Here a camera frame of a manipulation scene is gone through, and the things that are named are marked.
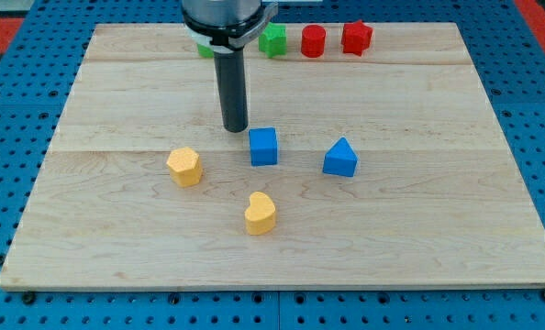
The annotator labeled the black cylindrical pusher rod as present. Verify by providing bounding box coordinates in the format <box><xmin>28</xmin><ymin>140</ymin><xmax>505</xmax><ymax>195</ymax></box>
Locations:
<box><xmin>214</xmin><ymin>49</ymin><xmax>248</xmax><ymax>133</ymax></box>

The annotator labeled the blue cube block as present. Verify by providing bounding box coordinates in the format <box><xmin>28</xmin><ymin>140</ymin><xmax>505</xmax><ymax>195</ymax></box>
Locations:
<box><xmin>249</xmin><ymin>127</ymin><xmax>278</xmax><ymax>166</ymax></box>

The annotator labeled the blue triangle block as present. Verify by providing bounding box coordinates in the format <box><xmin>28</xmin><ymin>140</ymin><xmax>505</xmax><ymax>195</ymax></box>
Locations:
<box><xmin>322</xmin><ymin>137</ymin><xmax>359</xmax><ymax>177</ymax></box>

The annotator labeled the green block behind rod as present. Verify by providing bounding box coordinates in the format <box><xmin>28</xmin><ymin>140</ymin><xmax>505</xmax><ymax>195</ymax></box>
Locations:
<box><xmin>196</xmin><ymin>44</ymin><xmax>214</xmax><ymax>59</ymax></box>

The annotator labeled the green star block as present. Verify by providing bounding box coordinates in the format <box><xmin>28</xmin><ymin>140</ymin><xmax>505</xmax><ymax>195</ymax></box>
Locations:
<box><xmin>259</xmin><ymin>23</ymin><xmax>287</xmax><ymax>58</ymax></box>

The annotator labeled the red cylinder block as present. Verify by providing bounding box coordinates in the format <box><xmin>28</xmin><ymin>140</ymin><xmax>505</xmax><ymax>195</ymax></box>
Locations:
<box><xmin>301</xmin><ymin>24</ymin><xmax>327</xmax><ymax>58</ymax></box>

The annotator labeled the yellow hexagon block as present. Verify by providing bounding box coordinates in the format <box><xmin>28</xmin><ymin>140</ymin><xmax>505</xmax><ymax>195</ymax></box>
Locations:
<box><xmin>166</xmin><ymin>147</ymin><xmax>203</xmax><ymax>188</ymax></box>

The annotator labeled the red star block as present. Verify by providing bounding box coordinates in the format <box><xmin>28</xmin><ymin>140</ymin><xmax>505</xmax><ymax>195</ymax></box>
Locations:
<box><xmin>340</xmin><ymin>20</ymin><xmax>373</xmax><ymax>57</ymax></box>

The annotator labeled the yellow heart block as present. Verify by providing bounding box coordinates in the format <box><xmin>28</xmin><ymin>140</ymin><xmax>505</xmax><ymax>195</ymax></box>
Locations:
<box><xmin>244</xmin><ymin>192</ymin><xmax>276</xmax><ymax>236</ymax></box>

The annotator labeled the wooden board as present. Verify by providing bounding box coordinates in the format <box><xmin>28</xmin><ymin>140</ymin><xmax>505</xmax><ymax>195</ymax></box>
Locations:
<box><xmin>0</xmin><ymin>23</ymin><xmax>545</xmax><ymax>292</ymax></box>

